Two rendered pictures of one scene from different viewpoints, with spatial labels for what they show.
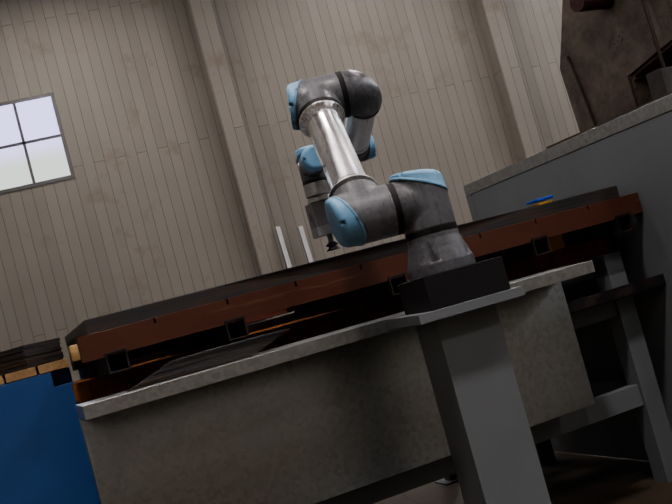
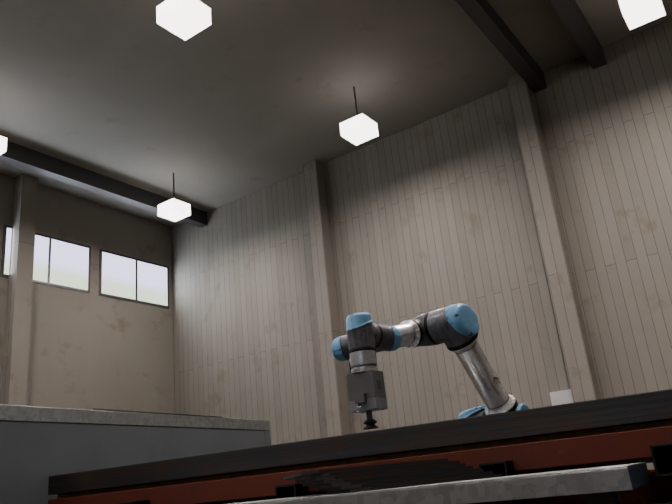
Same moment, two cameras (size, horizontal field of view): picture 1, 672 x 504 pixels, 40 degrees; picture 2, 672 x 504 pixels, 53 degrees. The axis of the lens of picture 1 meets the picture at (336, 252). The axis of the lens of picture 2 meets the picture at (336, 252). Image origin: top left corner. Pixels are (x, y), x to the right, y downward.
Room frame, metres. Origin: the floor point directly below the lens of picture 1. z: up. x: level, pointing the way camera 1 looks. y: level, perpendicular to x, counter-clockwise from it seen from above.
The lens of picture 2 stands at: (4.06, 1.37, 0.76)
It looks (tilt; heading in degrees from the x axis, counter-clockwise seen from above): 19 degrees up; 228
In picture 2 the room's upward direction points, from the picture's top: 6 degrees counter-clockwise
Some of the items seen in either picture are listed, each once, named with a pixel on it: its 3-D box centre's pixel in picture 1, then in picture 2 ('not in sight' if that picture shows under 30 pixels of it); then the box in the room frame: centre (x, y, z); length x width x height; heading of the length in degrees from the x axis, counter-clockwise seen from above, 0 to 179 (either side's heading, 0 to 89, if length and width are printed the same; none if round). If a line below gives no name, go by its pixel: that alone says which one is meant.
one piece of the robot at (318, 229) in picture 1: (324, 216); (363, 389); (2.78, 0.01, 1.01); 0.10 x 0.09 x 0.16; 18
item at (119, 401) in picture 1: (351, 334); not in sight; (2.24, 0.02, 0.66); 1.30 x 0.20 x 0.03; 111
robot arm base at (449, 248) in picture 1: (436, 250); not in sight; (2.04, -0.21, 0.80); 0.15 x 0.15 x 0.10
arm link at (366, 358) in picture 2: (318, 190); (362, 361); (2.77, 0.00, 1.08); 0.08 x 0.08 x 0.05
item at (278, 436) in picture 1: (360, 410); not in sight; (2.32, 0.04, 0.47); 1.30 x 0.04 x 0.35; 111
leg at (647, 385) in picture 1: (637, 366); not in sight; (2.74, -0.76, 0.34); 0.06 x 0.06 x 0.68; 21
